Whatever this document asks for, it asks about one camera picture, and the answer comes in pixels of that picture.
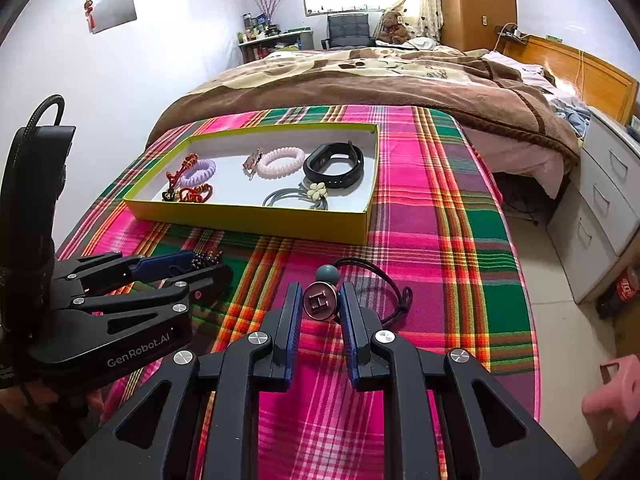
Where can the power strip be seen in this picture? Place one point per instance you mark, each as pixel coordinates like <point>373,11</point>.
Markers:
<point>510,34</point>

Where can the shelf with bottles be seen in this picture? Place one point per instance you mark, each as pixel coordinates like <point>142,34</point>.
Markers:
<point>285,42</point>

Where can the grey padded chair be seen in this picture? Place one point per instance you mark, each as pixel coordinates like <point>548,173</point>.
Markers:
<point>347,30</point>

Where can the wooden wardrobe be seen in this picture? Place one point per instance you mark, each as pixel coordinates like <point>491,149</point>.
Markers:
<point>475,5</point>

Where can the flower branches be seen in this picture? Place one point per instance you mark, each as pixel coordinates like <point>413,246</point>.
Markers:
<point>267,2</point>

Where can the person's left forearm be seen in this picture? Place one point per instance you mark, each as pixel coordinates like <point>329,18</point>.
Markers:
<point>30,440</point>

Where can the red hanging ornament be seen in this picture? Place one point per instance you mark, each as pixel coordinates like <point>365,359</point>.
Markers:
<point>92,17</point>

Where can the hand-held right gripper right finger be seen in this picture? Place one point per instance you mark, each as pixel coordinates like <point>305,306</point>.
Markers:
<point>350,330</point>

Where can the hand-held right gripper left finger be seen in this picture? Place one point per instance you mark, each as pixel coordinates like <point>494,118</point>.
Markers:
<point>294,325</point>

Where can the pink bed sheet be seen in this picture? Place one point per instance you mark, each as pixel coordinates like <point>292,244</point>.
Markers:
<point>515,160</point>

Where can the pink plastic stool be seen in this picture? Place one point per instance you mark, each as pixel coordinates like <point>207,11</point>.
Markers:
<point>617,392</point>

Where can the brown teddy bear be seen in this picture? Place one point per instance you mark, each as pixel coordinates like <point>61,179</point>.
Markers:
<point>392,27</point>

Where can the blue clothing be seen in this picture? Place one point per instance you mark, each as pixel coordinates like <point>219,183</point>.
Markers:
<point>570,117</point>

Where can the brown printed blanket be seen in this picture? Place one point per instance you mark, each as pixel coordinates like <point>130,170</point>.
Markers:
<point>350,90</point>

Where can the spotted curtain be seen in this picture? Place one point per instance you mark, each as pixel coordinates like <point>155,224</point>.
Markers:
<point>425,0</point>

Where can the grey drawer cabinet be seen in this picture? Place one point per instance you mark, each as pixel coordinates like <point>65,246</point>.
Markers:
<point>600,200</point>

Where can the pink green plaid cloth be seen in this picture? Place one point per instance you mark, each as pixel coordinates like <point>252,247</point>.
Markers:
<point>450,260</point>

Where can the wooden headboard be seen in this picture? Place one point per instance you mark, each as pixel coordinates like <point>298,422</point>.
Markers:
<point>600,80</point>

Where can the black wristband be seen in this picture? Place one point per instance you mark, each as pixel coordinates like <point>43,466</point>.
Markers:
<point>325,177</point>

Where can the red soda bottle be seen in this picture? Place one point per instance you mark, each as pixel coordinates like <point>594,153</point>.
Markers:
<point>627,282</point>

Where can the wall mirror panel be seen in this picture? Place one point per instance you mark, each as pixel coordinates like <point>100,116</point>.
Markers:
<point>114,7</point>

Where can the yellow shallow box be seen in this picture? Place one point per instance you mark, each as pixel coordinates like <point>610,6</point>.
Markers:
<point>225,195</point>

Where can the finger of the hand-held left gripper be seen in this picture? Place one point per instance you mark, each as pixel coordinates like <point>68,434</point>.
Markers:
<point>200,282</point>
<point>165,265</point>

